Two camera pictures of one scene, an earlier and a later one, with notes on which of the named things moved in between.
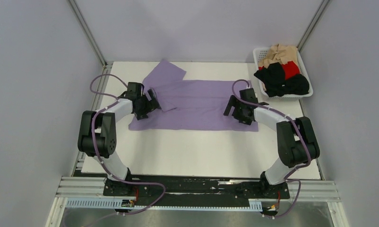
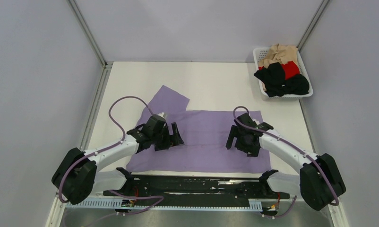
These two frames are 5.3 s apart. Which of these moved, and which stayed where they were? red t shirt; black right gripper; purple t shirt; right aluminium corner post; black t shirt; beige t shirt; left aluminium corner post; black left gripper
Moved: black left gripper; black right gripper; purple t shirt
Stayed: black t shirt; left aluminium corner post; right aluminium corner post; beige t shirt; red t shirt
